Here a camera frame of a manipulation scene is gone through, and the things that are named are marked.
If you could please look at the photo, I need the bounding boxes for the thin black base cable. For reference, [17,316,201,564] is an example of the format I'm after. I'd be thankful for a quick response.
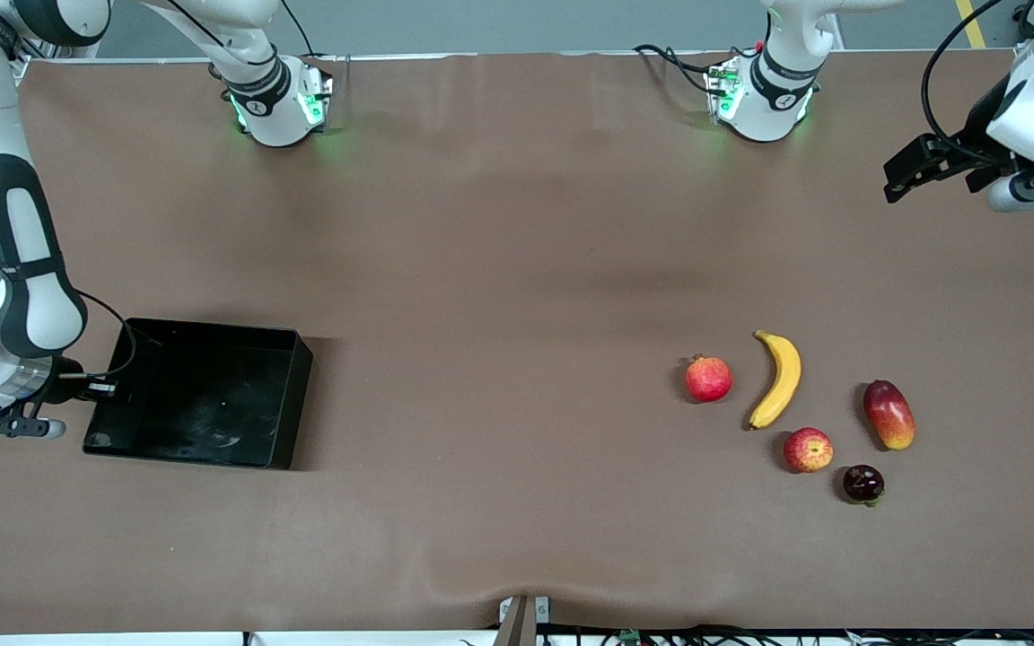
[279,0,319,59]

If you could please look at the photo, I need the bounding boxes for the black rectangular plastic box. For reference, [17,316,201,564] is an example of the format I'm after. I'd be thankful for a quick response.
[82,317,314,471]

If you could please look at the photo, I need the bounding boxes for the brown table cover sheet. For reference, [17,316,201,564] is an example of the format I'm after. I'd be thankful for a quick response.
[0,49,1034,633]

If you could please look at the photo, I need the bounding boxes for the red pomegranate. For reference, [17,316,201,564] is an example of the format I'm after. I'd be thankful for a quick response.
[684,353,734,404]

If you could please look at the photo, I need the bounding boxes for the red yellow apple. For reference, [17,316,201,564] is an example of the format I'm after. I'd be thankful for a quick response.
[783,426,835,475]

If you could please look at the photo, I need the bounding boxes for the black arm base cables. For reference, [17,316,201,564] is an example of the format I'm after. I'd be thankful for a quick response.
[632,43,717,95]

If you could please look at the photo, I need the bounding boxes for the red yellow mango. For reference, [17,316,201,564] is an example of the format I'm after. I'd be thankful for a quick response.
[862,379,916,451]

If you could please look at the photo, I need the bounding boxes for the dark purple plum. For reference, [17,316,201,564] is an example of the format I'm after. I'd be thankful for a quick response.
[843,463,886,508]

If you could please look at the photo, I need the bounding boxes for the grey metal table bracket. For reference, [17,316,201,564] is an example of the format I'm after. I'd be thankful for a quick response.
[497,594,552,646]

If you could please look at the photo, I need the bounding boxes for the yellow banana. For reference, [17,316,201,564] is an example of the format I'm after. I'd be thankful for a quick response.
[747,329,802,432]

